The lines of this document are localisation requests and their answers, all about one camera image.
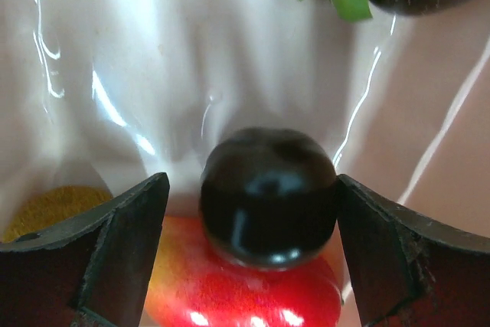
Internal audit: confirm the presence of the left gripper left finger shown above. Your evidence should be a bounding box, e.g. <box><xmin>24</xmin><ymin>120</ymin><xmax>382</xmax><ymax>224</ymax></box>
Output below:
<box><xmin>1</xmin><ymin>173</ymin><xmax>169</xmax><ymax>326</ymax></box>

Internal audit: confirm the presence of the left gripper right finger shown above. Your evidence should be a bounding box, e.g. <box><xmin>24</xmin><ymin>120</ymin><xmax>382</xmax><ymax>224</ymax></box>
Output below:
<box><xmin>335</xmin><ymin>175</ymin><xmax>489</xmax><ymax>326</ymax></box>

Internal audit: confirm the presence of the orange brown fruit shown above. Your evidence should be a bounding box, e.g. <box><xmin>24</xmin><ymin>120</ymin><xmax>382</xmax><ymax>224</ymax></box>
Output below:
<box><xmin>1</xmin><ymin>185</ymin><xmax>113</xmax><ymax>243</ymax></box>

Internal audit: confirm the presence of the red chili pepper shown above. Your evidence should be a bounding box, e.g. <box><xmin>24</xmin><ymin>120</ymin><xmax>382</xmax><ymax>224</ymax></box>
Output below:
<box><xmin>145</xmin><ymin>216</ymin><xmax>341</xmax><ymax>327</ymax></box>

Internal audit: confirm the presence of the dark purple plum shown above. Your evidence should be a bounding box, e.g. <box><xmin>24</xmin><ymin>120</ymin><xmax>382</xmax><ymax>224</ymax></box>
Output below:
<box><xmin>199</xmin><ymin>127</ymin><xmax>338</xmax><ymax>270</ymax></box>

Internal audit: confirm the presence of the pink plastic bin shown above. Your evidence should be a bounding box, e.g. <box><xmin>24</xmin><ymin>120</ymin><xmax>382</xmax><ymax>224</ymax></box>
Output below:
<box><xmin>0</xmin><ymin>0</ymin><xmax>490</xmax><ymax>327</ymax></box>

